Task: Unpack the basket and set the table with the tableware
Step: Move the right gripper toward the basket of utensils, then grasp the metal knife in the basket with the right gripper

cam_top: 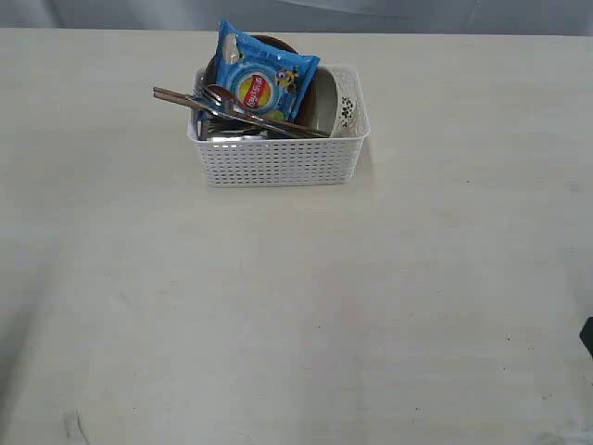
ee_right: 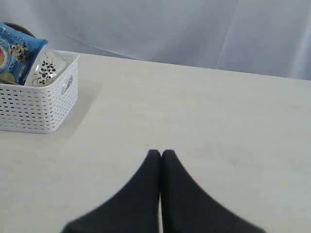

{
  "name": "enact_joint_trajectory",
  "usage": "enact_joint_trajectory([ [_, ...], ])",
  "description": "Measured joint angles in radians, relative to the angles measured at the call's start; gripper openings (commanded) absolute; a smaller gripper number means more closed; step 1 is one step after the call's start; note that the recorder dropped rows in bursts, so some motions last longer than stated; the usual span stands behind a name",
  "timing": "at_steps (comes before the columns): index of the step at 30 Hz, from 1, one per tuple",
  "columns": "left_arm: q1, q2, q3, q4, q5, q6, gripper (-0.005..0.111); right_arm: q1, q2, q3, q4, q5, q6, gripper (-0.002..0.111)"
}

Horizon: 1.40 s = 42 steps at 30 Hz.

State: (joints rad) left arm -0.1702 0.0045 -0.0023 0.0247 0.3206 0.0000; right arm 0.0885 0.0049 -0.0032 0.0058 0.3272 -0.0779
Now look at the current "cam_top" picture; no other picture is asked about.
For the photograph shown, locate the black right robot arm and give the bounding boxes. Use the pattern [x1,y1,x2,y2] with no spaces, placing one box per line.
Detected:
[579,317,593,357]

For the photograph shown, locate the brown wooden spoon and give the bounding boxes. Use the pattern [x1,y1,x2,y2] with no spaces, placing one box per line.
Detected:
[205,84,331,137]

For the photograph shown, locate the white ceramic bowl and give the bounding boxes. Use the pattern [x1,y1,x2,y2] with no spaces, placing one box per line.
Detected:
[304,67,338,134]

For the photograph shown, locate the silver metal fork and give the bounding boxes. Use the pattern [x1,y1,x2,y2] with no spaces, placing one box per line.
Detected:
[195,86,303,138]

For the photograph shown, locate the wooden chopstick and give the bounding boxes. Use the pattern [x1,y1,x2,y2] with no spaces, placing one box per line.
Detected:
[153,87,330,138]
[153,92,307,139]

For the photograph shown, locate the silver table knife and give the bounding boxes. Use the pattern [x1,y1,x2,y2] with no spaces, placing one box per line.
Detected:
[185,95,299,139]

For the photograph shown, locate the upper wooden chopstick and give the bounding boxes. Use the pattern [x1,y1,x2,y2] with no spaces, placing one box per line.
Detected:
[153,87,330,138]

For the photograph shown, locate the brown wooden plate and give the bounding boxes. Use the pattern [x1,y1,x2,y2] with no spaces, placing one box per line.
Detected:
[202,34,316,125]

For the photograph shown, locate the blue chips bag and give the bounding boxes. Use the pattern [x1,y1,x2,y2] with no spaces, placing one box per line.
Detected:
[202,20,320,122]

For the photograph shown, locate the white perforated plastic basket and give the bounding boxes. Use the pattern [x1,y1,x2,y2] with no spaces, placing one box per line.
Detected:
[187,65,370,187]

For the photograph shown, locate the lower wooden chopstick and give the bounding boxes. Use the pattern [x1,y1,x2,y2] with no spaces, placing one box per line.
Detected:
[153,92,307,139]

